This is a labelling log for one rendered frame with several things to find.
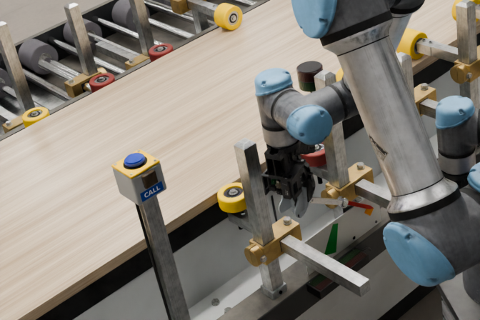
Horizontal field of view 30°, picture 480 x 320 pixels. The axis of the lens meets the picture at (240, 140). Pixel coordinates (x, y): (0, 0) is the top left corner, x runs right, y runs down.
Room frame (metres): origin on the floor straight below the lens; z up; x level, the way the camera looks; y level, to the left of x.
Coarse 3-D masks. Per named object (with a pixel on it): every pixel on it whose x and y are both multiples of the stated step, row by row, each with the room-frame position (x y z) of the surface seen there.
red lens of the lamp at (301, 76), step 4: (296, 68) 1.80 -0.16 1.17; (320, 68) 1.78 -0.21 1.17; (296, 72) 1.80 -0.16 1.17; (300, 72) 1.78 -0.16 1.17; (316, 72) 1.77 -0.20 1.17; (300, 76) 1.78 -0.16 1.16; (304, 76) 1.77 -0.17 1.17; (308, 76) 1.77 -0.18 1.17; (312, 76) 1.76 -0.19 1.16; (300, 80) 1.78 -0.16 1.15; (304, 80) 1.77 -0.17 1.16; (308, 80) 1.77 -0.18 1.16; (312, 80) 1.76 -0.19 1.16
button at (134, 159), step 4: (128, 156) 1.47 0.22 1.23; (132, 156) 1.47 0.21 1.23; (136, 156) 1.47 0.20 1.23; (140, 156) 1.46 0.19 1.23; (124, 160) 1.47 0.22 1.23; (128, 160) 1.46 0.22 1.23; (132, 160) 1.46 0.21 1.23; (136, 160) 1.45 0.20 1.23; (140, 160) 1.45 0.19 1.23; (144, 160) 1.46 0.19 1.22; (128, 164) 1.45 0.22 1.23; (132, 164) 1.45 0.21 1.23; (136, 164) 1.45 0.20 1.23; (140, 164) 1.45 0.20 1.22
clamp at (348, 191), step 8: (352, 168) 1.80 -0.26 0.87; (368, 168) 1.79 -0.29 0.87; (352, 176) 1.77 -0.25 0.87; (360, 176) 1.76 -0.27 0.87; (368, 176) 1.78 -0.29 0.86; (328, 184) 1.76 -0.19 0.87; (352, 184) 1.74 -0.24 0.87; (328, 192) 1.73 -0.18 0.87; (336, 192) 1.73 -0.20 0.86; (344, 192) 1.73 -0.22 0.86; (352, 192) 1.74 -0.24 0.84
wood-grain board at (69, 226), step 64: (448, 0) 2.56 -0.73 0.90; (192, 64) 2.48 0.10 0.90; (256, 64) 2.39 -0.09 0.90; (64, 128) 2.24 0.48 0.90; (128, 128) 2.17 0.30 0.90; (192, 128) 2.10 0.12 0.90; (256, 128) 2.03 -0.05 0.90; (0, 192) 1.97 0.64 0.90; (64, 192) 1.91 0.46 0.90; (192, 192) 1.80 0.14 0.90; (0, 256) 1.70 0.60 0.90; (64, 256) 1.65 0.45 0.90; (128, 256) 1.62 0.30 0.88
